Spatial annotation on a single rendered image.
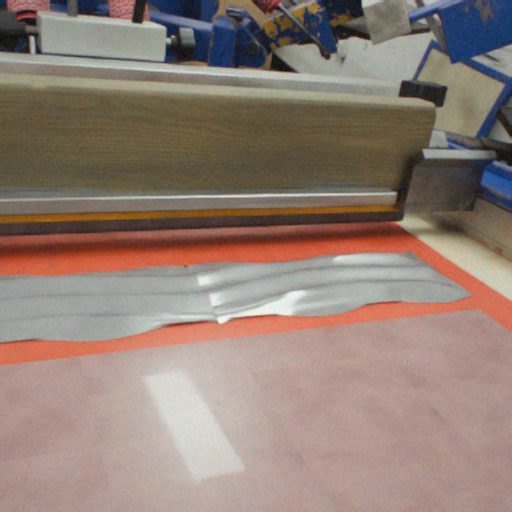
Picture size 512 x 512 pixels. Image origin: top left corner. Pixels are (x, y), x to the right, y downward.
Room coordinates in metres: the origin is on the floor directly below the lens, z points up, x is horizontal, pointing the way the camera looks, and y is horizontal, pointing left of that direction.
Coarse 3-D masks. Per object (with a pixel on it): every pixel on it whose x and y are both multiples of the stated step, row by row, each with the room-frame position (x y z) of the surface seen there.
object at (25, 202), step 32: (0, 192) 0.29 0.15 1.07; (32, 192) 0.30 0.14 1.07; (64, 192) 0.31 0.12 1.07; (96, 192) 0.32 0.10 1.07; (128, 192) 0.32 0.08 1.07; (160, 192) 0.33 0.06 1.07; (192, 192) 0.34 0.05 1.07; (224, 192) 0.35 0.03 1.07; (256, 192) 0.36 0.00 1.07; (288, 192) 0.37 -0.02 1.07; (320, 192) 0.38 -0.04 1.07; (352, 192) 0.39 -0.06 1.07; (384, 192) 0.40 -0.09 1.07
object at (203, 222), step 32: (0, 224) 0.30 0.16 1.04; (32, 224) 0.31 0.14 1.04; (64, 224) 0.32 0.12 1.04; (96, 224) 0.32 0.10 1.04; (128, 224) 0.33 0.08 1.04; (160, 224) 0.34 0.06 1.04; (192, 224) 0.35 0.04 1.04; (224, 224) 0.37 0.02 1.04; (256, 224) 0.38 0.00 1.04; (288, 224) 0.39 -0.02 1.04; (320, 224) 0.40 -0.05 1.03
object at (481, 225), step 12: (480, 204) 0.44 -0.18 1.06; (492, 204) 0.43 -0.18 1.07; (444, 216) 0.47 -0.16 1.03; (456, 216) 0.46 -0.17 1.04; (468, 216) 0.45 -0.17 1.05; (480, 216) 0.44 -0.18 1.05; (492, 216) 0.43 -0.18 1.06; (504, 216) 0.42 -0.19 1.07; (456, 228) 0.45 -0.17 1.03; (468, 228) 0.44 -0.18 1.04; (480, 228) 0.43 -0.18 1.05; (492, 228) 0.42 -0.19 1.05; (504, 228) 0.41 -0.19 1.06; (480, 240) 0.43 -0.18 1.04; (492, 240) 0.42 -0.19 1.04; (504, 240) 0.41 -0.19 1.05; (504, 252) 0.40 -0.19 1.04
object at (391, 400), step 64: (192, 256) 0.32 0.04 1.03; (256, 256) 0.34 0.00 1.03; (256, 320) 0.25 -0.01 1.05; (320, 320) 0.26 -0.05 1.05; (384, 320) 0.27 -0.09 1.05; (448, 320) 0.29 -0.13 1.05; (320, 384) 0.20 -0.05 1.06; (384, 384) 0.21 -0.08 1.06; (448, 384) 0.22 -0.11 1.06; (320, 448) 0.16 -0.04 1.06; (384, 448) 0.17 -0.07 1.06; (448, 448) 0.17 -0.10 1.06
